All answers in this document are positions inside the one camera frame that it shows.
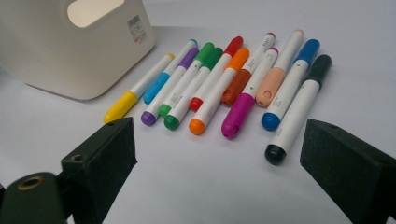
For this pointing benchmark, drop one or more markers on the light blue marker pen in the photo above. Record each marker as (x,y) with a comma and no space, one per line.
(155,87)

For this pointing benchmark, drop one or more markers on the black marker pen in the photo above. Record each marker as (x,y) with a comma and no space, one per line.
(295,121)

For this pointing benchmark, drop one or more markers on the pale lavender table mat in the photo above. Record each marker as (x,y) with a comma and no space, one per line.
(199,177)

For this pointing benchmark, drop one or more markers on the dark blue marker pen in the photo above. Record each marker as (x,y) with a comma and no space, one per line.
(289,90)

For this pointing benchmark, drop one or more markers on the magenta marker pen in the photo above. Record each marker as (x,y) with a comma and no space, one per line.
(236,115)

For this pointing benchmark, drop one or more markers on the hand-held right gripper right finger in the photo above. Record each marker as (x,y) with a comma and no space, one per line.
(348,168)

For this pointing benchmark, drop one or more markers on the white plastic storage box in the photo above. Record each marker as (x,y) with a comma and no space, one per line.
(77,62)

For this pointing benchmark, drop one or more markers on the brown marker pen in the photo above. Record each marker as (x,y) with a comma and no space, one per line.
(236,87)

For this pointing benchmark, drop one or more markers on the red marker pen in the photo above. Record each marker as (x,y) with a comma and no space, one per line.
(235,45)

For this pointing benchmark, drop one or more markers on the peach marker pen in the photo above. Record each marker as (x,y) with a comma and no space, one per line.
(271,84)

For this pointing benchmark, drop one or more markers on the purple marker pen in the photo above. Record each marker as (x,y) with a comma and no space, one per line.
(149,118)

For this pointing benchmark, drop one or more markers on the yellow marker pen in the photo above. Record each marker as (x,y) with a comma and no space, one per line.
(121,107)

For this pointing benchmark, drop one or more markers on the light green marker pen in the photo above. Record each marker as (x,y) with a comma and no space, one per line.
(205,51)

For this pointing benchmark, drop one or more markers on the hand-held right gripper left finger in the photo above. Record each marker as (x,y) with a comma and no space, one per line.
(99,161)

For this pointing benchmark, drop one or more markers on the dark green marker pen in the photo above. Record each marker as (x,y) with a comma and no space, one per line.
(171,122)

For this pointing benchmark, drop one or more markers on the orange marker pen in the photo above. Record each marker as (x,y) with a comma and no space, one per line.
(214,96)

